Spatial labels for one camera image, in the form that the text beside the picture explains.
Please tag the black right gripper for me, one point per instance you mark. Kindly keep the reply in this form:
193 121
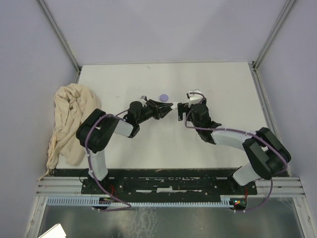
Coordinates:
183 107

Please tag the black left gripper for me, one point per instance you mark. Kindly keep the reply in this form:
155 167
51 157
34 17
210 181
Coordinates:
160 112

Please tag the white earbud charging case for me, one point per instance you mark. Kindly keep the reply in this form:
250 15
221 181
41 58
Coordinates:
174 106

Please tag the purple earbud charging case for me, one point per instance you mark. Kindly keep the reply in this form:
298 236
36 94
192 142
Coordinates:
164 97

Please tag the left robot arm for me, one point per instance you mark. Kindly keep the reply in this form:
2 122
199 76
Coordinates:
97 129

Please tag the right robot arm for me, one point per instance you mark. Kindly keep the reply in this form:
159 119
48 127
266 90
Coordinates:
266 154

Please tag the cream crumpled cloth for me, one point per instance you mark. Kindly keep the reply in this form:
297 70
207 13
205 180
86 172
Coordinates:
73 104

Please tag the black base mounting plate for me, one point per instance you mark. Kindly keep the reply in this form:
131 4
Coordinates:
125 189

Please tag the white paper sheet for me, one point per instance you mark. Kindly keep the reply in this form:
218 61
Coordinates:
54 232

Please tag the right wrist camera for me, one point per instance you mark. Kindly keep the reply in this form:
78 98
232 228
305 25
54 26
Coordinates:
195 97

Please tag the aluminium frame rail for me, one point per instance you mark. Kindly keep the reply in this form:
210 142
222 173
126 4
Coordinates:
280 187

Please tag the left aluminium corner post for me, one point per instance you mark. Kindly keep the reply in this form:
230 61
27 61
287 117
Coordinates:
43 5

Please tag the aluminium corner post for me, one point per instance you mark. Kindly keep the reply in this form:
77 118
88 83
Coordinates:
43 5
276 29

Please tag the right aluminium corner post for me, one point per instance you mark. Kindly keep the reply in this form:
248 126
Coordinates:
276 29

